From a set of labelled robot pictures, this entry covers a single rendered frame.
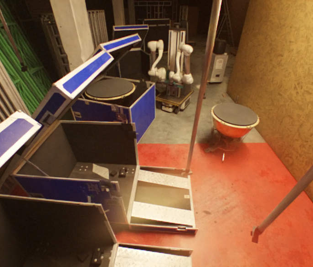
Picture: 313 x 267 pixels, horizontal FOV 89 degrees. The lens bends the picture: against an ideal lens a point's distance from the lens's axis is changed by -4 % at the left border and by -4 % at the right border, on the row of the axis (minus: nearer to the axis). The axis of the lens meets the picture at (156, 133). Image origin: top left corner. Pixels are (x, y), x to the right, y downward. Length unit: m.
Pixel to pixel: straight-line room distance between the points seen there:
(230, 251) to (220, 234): 0.19
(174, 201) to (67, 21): 3.27
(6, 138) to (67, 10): 2.85
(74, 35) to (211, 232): 3.61
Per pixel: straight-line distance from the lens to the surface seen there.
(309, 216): 3.07
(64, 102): 1.08
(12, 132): 0.91
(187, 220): 2.32
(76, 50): 3.56
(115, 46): 2.50
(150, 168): 2.62
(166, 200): 2.43
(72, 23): 3.49
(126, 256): 2.06
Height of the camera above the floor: 2.13
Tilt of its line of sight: 38 degrees down
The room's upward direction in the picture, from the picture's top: straight up
